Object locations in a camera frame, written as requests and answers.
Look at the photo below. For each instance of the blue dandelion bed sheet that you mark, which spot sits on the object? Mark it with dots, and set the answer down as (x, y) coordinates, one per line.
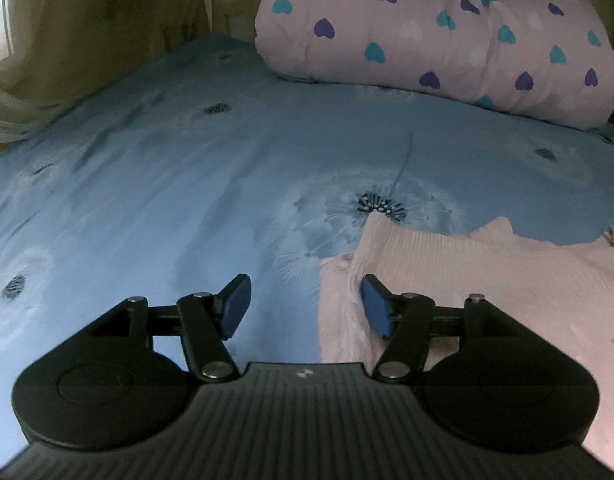
(204, 164)

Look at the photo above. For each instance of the beige curtain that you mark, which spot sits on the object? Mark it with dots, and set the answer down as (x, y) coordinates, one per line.
(55, 52)

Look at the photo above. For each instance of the pink knit cardigan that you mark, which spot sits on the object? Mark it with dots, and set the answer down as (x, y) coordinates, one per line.
(565, 294)

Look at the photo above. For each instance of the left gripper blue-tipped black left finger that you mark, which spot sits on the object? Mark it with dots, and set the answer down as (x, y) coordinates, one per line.
(207, 322)

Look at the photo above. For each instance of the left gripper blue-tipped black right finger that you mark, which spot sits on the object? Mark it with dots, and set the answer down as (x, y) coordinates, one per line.
(403, 322)

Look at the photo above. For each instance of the pink heart-print folded quilt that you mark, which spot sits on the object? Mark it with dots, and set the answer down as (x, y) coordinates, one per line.
(546, 59)

